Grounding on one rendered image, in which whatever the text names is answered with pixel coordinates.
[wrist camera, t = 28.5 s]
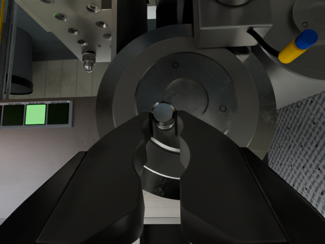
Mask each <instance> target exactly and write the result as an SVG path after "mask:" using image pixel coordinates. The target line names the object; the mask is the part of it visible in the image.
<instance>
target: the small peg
mask: <svg viewBox="0 0 325 244"><path fill-rule="evenodd" d="M151 113H152V119H153V120H154V122H155V124H156V125H157V126H158V127H159V128H160V129H162V130H167V129H170V128H171V127H172V126H173V125H174V123H175V109H174V107H173V105H172V104H171V103H169V102H166V101H160V102H157V103H156V104H155V105H154V106H153V108H152V110H151Z"/></svg>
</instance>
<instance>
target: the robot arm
mask: <svg viewBox="0 0 325 244"><path fill-rule="evenodd" d="M153 136H154V120H153V119H152V113H151V112H142V113H140V114H138V115H137V116H135V117H133V118H132V119H130V120H128V121H126V122H125V123H123V124H122V125H120V126H118V127H116V128H115V129H113V130H112V131H110V132H109V133H107V134H106V135H105V136H103V137H102V138H101V139H99V140H98V141H97V142H96V143H95V144H94V145H93V146H92V147H90V148H89V149H88V151H80V152H78V153H77V154H76V155H75V156H74V157H73V158H72V159H71V160H69V161H68V162H67V163H66V164H65V165H64V166H63V167H62V168H60V169H59V170H58V171H57V172H56V173H55V174H54V175H53V176H52V177H50V178H49V179H48V180H47V181H46V182H45V183H44V184H43V185H41V186H40V187H39V188H38V189H37V190H36V191H35V192H34V193H33V194H31V195H30V196H29V197H28V198H27V199H26V200H25V201H24V202H23V203H22V204H21V205H19V206H18V207H17V208H16V209H15V210H14V211H13V212H12V213H11V214H10V216H9V217H8V218H7V219H6V220H5V221H4V222H3V223H2V224H1V225H0V244H132V243H133V242H135V241H136V240H137V239H138V238H139V237H140V236H141V234H142V232H143V225H144V214H145V204H144V197H143V191H142V185H141V179H140V176H139V173H140V171H141V169H142V168H143V166H144V165H145V164H146V163H147V152H146V144H147V143H148V141H149V140H150V139H151V137H153ZM175 136H176V137H178V139H179V140H180V161H181V163H182V164H183V165H184V167H185V168H186V170H185V171H184V172H183V174H182V175H181V177H180V222H181V232H182V235H183V236H184V238H185V239H186V240H187V241H189V242H190V243H192V244H325V218H324V217H323V216H322V215H321V214H320V213H319V212H318V211H317V210H316V209H315V208H314V207H313V206H312V205H311V204H310V203H309V202H308V201H307V200H306V199H305V198H304V197H303V196H302V195H301V194H300V193H298V192H297V191H296V190H295V189H294V188H293V187H292V186H290V185H289V183H287V182H286V181H285V180H284V179H283V178H282V177H281V176H279V175H278V174H277V173H276V172H275V171H274V170H273V169H271V168H270V167H269V166H268V165H267V164H266V163H265V162H263V161H262V160H261V159H260V158H259V157H258V156H257V155H255V154H254V153H253V152H252V151H251V150H250V149H249V148H247V147H239V146H238V145H237V144H236V143H234V142H233V141H232V140H231V139H230V138H229V137H228V136H226V135H225V134H224V133H222V132H221V131H219V130H218V129H216V128H215V127H213V126H211V125H210V124H208V123H206V122H204V121H202V120H200V119H199V118H197V117H195V116H193V115H191V114H190V113H188V112H186V111H184V110H180V111H178V112H175Z"/></svg>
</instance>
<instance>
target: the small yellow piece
mask: <svg viewBox="0 0 325 244"><path fill-rule="evenodd" d="M247 33H248V34H250V35H251V36H252V37H253V38H254V39H255V40H256V41H257V42H258V43H259V44H260V45H261V46H262V48H264V49H265V50H266V51H267V52H268V53H270V54H271V55H273V56H275V57H277V58H279V60H280V61H281V62H282V63H290V62H292V61H293V60H294V59H295V58H297V57H298V56H299V55H301V54H302V53H303V52H305V51H306V50H307V49H309V47H310V46H312V45H313V44H314V43H316V42H317V40H318V35H317V33H316V32H315V31H314V30H310V29H307V30H304V31H303V32H302V33H301V34H299V35H298V36H297V37H296V38H294V39H293V40H292V41H291V42H290V43H289V44H288V45H287V46H286V47H285V48H284V49H283V50H281V51H280V52H279V51H277V50H275V49H273V48H272V47H271V46H269V45H268V44H267V43H266V42H265V41H264V40H263V38H262V37H261V36H260V35H259V34H258V33H257V32H256V31H254V30H248V31H247Z"/></svg>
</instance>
